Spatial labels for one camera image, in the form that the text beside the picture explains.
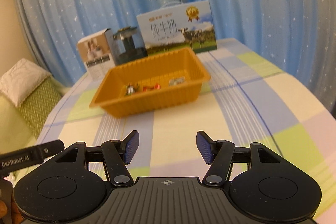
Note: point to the green candy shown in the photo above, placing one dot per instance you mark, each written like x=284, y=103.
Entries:
x=130, y=89

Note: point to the checkered tablecloth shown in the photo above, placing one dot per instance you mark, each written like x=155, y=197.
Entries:
x=247, y=99

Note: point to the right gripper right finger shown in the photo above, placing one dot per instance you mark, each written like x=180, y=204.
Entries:
x=218, y=155

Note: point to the orange plastic tray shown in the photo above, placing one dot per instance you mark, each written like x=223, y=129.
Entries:
x=155, y=69

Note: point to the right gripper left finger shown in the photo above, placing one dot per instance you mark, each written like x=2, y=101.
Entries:
x=117, y=155

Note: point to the silver foil snack packet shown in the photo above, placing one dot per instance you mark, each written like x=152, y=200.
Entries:
x=177, y=81

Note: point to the white and green cushion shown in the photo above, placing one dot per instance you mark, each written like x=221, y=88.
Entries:
x=31, y=90

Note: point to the pure milk carton box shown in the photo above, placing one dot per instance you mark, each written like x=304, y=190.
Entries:
x=184, y=25

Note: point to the dark red candy wrapper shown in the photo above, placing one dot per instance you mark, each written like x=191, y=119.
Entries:
x=150, y=88

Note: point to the person's left hand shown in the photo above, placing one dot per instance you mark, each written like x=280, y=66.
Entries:
x=9, y=210

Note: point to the white humidifier product box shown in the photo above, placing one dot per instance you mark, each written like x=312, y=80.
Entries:
x=95, y=53

